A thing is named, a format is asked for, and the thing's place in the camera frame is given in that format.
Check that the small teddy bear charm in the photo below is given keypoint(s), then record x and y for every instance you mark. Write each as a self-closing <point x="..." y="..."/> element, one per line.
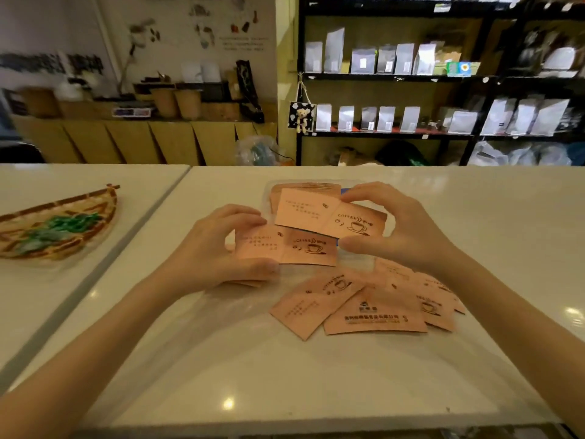
<point x="302" y="119"/>

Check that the person's left hand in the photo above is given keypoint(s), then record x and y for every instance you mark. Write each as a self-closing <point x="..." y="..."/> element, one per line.
<point x="205" y="253"/>

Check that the clear plastic bag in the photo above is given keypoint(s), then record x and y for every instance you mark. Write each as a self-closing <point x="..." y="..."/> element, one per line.
<point x="256" y="361"/>

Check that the loose pile of pink packets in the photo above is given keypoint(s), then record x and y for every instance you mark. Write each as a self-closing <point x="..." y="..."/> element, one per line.
<point x="365" y="310"/>

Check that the green and blue box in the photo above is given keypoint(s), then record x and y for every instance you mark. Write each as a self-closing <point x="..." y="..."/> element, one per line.
<point x="462" y="68"/>

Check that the neat stack of pink packets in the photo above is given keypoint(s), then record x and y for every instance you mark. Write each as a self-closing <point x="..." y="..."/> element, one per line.
<point x="297" y="188"/>

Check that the person's right forearm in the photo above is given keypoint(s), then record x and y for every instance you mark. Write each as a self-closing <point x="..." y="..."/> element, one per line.
<point x="516" y="333"/>

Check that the black metal shelf unit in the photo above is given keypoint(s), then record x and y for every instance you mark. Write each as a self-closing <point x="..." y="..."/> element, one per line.
<point x="484" y="79"/>

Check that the heap of white plastic bags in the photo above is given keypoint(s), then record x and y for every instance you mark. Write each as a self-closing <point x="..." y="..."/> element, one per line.
<point x="525" y="155"/>

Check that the crumpled translucent plastic bag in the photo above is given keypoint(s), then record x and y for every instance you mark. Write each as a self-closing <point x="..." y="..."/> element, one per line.
<point x="258" y="149"/>

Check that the pink coffee sachet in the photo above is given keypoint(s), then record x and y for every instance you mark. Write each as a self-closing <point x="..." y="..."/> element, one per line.
<point x="320" y="214"/>
<point x="297" y="249"/>

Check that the woven bamboo basket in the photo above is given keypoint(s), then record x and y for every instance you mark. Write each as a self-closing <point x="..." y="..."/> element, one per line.
<point x="27" y="242"/>

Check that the person's left forearm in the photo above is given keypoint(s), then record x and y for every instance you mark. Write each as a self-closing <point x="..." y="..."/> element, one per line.
<point x="82" y="352"/>

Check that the person's right thumb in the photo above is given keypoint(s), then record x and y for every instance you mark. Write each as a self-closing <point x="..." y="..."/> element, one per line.
<point x="363" y="246"/>

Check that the brown paper cup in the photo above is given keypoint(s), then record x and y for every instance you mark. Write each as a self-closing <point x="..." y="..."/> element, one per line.
<point x="164" y="101"/>
<point x="188" y="104"/>

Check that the person's right hand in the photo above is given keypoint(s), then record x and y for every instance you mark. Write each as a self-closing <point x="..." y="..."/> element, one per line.
<point x="411" y="233"/>

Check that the dark green bag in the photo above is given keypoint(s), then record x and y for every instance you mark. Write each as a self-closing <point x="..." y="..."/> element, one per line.
<point x="402" y="154"/>

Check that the black patterned hanging pouch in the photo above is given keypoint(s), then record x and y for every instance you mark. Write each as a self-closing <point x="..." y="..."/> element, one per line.
<point x="293" y="115"/>

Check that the white wall poster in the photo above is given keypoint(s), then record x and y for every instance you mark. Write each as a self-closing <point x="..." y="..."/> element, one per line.
<point x="205" y="36"/>

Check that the heap of green wrapped candies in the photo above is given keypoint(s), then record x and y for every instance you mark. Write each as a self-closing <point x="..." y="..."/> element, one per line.
<point x="59" y="229"/>

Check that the person's left thumb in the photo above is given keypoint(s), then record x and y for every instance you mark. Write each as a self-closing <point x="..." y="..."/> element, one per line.
<point x="256" y="270"/>

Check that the row of white coffee bags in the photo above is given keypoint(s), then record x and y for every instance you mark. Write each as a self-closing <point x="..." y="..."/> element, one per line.
<point x="370" y="59"/>
<point x="457" y="119"/>

